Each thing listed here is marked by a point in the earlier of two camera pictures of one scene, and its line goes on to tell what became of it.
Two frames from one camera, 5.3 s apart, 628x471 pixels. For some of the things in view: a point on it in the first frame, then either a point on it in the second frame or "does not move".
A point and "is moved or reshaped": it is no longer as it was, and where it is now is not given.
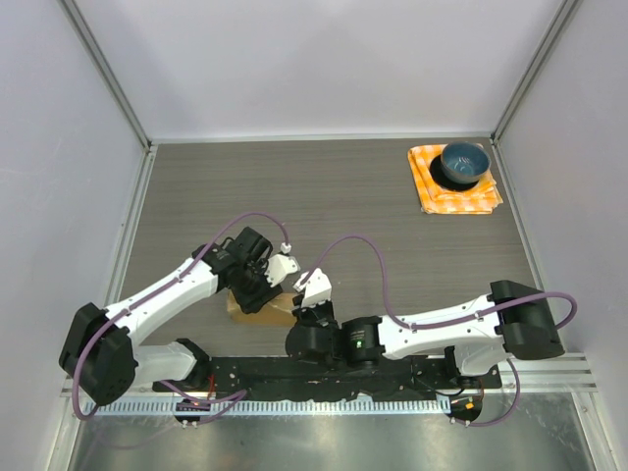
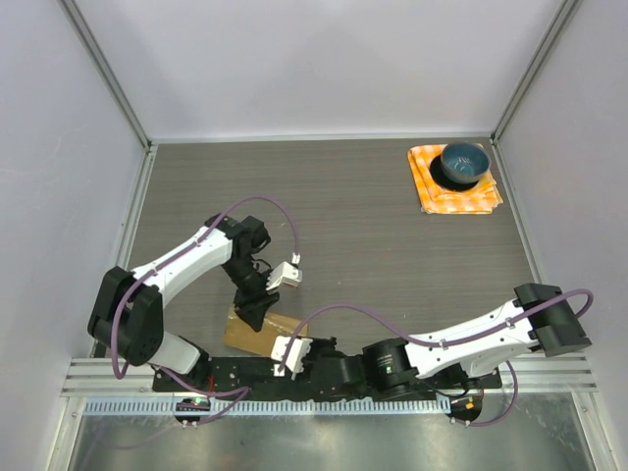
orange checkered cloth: (435, 199) does not move
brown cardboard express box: (278, 312) is moved or reshaped
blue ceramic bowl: (464, 162) does not move
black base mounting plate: (303, 377) does not move
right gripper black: (303, 314) to (316, 344)
